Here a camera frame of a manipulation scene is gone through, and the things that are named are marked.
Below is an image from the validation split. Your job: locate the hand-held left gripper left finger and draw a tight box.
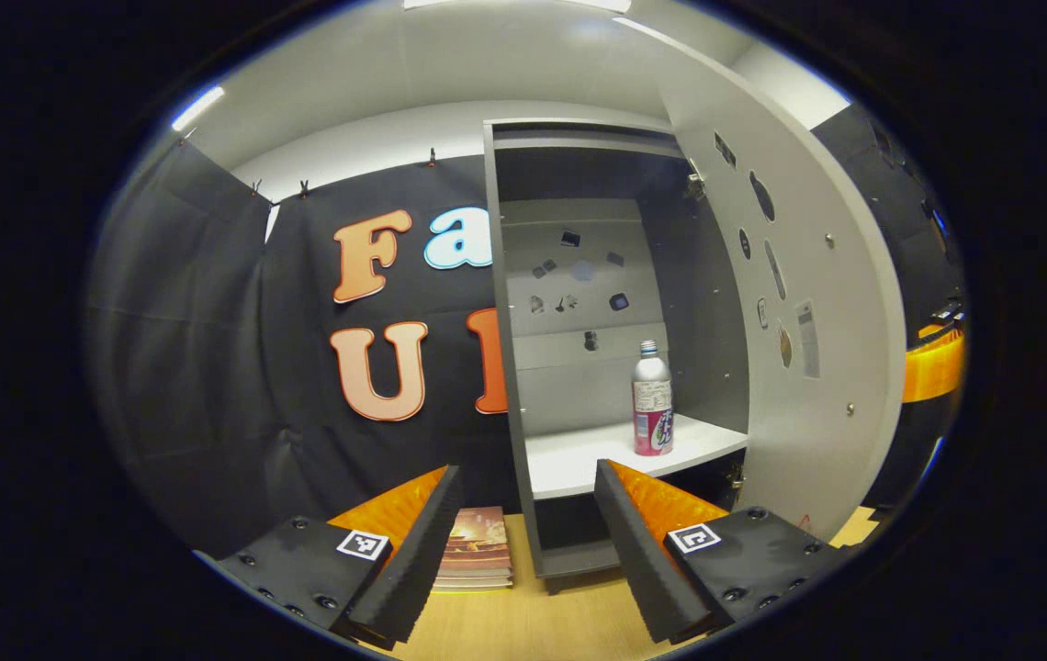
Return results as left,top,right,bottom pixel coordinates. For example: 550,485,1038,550
196,464,465,648

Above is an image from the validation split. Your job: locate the black backdrop cloth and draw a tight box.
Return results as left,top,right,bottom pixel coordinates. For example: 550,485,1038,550
85,101,967,556

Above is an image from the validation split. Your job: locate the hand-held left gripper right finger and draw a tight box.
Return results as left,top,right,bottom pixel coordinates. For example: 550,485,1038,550
593,459,855,646

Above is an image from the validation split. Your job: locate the ceiling light panel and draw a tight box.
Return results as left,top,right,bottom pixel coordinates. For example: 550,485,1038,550
170,85,226,131
404,0,632,13

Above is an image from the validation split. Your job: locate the silver bottle with red label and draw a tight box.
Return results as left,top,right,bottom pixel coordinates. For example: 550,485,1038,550
632,340,674,457

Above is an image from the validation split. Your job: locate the beige cabinet door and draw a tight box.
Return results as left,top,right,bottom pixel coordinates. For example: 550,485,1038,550
652,28,910,544

